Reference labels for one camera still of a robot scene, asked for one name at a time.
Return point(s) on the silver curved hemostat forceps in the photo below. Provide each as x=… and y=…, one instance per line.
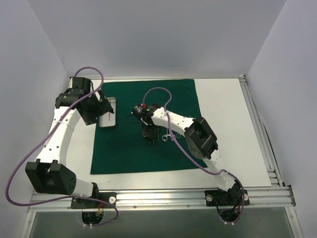
x=167, y=132

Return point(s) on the aluminium rail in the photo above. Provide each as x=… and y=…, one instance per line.
x=173, y=77
x=195, y=199
x=262, y=136

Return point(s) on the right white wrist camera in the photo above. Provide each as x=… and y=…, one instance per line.
x=144, y=122

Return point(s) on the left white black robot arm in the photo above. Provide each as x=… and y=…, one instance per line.
x=48, y=173

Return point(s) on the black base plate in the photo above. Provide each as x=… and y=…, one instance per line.
x=222, y=198
x=105, y=200

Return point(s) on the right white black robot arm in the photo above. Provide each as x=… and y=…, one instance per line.
x=194, y=137

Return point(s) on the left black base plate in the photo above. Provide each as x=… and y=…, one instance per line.
x=105, y=200

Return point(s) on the silver metal instrument tray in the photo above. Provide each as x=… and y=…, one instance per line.
x=103, y=121

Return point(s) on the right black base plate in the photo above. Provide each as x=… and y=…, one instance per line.
x=222, y=198

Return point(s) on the right aluminium rail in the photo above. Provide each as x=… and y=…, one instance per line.
x=262, y=136

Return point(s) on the front aluminium rail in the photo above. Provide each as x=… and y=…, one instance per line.
x=195, y=199

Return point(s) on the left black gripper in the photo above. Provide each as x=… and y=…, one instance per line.
x=99, y=106

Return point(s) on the back aluminium rail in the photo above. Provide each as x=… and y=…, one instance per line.
x=173, y=77

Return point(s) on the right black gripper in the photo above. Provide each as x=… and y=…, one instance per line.
x=149, y=132

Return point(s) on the green surgical cloth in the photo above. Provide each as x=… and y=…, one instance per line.
x=122, y=149

